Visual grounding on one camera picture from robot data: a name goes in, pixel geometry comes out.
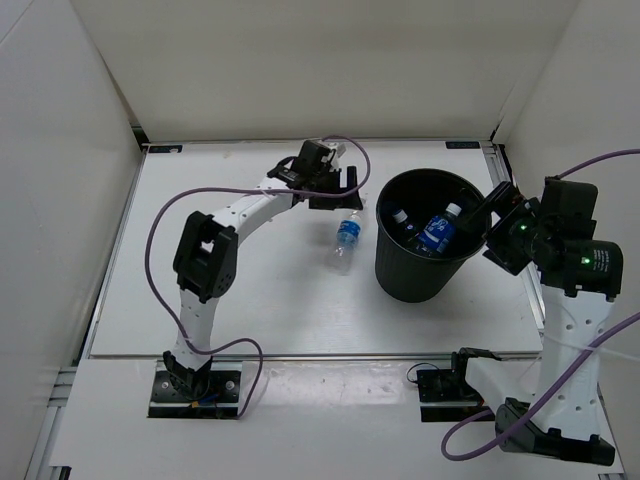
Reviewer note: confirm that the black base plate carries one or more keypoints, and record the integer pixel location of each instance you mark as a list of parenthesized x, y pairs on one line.
[(442, 398), (211, 397)]

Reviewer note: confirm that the black plastic trash bin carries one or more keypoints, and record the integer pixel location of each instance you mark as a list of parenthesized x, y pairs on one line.
[(400, 270)]

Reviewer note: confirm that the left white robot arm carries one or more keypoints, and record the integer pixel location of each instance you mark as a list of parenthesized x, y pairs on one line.
[(206, 259)]

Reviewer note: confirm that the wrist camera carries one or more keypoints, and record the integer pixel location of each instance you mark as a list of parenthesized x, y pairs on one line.
[(568, 199), (319, 151)]

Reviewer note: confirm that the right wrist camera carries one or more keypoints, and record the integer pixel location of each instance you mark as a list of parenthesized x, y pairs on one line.
[(568, 199)]

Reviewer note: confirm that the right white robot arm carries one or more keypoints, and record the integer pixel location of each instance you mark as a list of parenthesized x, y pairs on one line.
[(580, 279)]

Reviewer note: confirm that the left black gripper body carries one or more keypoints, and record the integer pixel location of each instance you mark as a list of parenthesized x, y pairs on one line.
[(327, 180)]

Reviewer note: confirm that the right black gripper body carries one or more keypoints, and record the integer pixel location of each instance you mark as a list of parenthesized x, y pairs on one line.
[(514, 242)]

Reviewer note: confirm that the clear unlabeled plastic bottle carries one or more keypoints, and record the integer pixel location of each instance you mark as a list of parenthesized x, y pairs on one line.
[(406, 229)]

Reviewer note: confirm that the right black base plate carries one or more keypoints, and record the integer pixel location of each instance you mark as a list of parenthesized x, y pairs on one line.
[(442, 398)]

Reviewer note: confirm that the blue label bottle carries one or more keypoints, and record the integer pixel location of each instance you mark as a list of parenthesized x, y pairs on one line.
[(346, 241), (434, 239)]

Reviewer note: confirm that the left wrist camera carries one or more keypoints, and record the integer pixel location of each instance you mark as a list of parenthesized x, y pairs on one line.
[(319, 151)]

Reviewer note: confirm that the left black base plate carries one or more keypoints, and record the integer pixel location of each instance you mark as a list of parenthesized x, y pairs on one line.
[(211, 397)]

